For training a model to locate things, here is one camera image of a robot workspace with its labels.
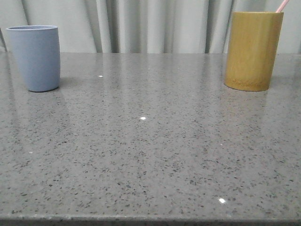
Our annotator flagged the pink chopstick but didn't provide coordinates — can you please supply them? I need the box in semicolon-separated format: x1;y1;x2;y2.
276;0;290;13

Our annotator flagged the bamboo cylindrical holder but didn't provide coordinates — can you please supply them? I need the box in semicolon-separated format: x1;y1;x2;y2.
224;12;284;91

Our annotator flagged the blue plastic cup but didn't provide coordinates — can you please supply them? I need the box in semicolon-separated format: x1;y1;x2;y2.
7;25;61;92

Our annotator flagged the grey-white curtain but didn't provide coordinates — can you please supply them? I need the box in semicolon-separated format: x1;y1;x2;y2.
0;0;301;54

